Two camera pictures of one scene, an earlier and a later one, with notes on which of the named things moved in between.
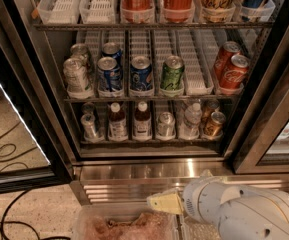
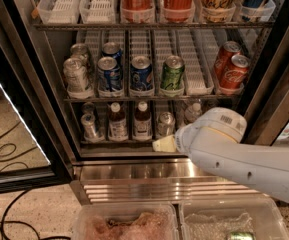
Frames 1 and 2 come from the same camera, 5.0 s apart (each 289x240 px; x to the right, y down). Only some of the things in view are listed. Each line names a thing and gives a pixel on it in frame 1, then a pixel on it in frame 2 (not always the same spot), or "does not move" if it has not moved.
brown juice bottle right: [142, 127] does not move
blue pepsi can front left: [109, 74] does not move
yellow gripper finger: [168, 201] → [165, 144]
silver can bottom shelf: [166, 125] does not move
